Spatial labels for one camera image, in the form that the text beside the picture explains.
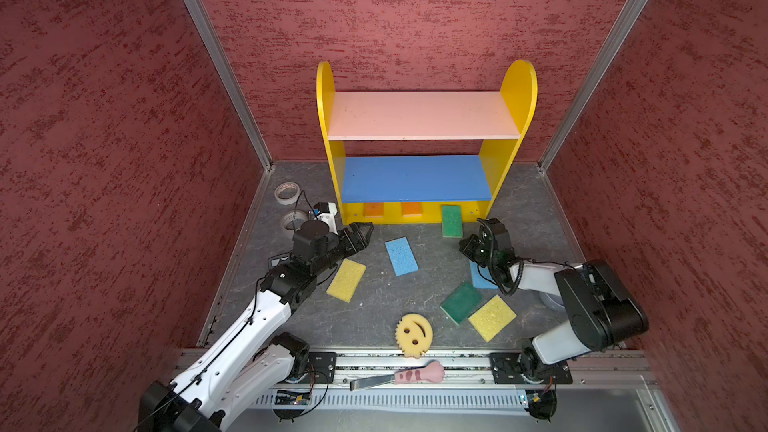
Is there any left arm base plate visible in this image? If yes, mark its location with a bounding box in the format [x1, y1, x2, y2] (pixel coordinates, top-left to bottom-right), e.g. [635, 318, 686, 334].
[283, 351, 338, 387]

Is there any yellow sponge left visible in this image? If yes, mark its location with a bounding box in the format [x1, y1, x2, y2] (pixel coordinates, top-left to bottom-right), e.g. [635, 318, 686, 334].
[326, 259, 366, 303]

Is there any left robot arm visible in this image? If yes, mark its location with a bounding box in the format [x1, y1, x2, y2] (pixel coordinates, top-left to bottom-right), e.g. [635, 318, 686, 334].
[136, 218, 374, 431]

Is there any grey mug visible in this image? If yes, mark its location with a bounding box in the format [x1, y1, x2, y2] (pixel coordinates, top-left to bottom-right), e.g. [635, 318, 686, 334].
[539, 292, 565, 313]

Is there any orange sponge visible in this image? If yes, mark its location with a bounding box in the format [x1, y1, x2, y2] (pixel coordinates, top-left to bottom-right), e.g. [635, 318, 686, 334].
[363, 203, 385, 218]
[401, 202, 423, 217]

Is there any black calculator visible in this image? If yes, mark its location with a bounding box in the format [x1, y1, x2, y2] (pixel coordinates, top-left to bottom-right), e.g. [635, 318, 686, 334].
[267, 253, 290, 269]

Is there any orange sponge front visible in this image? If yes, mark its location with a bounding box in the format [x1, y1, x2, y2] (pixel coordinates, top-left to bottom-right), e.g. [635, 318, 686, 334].
[401, 202, 423, 217]

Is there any pink handled scraper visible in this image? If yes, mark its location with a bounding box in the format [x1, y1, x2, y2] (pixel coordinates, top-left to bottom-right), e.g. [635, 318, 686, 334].
[349, 361, 445, 392]

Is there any blue sponge left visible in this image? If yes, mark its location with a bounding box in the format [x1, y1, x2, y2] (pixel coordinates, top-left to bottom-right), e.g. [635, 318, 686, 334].
[385, 237, 419, 277]

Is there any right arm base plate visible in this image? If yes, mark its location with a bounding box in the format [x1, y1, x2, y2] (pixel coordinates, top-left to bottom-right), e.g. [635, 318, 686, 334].
[488, 349, 573, 386]

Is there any blue sponge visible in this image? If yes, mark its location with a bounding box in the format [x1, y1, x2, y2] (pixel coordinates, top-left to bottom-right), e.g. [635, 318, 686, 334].
[385, 237, 419, 277]
[469, 262, 497, 289]

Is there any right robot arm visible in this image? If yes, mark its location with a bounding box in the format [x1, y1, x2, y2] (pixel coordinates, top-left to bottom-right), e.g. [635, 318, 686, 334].
[459, 219, 649, 383]

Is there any yellow sponge right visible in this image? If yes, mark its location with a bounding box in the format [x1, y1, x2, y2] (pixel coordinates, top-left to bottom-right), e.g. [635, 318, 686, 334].
[469, 295, 517, 342]

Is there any light green sponge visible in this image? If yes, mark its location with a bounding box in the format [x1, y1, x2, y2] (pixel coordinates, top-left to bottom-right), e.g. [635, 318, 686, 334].
[441, 205, 463, 238]

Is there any yellow smiley face sponge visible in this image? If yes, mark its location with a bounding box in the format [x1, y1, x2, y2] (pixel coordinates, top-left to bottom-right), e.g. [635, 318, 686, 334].
[395, 313, 434, 358]

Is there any clear tape roll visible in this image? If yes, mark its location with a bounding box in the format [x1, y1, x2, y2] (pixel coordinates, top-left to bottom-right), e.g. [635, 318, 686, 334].
[273, 181, 302, 206]

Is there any blue sponge right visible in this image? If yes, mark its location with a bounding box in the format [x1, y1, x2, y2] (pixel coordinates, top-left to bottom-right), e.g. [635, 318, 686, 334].
[469, 262, 497, 289]

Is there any yellow shelf with coloured boards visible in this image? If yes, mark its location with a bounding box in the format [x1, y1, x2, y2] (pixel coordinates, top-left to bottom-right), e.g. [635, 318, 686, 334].
[316, 60, 538, 224]

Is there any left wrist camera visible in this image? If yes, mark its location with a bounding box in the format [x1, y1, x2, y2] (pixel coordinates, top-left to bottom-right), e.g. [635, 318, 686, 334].
[313, 202, 338, 234]

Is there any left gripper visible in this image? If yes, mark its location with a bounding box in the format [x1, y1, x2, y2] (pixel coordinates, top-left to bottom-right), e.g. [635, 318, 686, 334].
[312, 222, 374, 275]

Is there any dark green sponge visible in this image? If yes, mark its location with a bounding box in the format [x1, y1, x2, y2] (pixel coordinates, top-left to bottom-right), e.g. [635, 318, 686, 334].
[440, 281, 482, 325]

